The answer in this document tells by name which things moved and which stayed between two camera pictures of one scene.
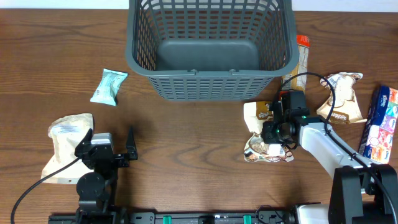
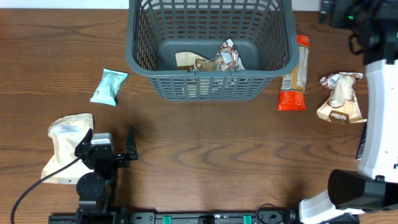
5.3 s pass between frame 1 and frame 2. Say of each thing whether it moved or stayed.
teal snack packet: stayed
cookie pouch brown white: moved
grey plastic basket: stayed
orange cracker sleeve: moved
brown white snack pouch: stayed
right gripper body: moved
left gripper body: stayed
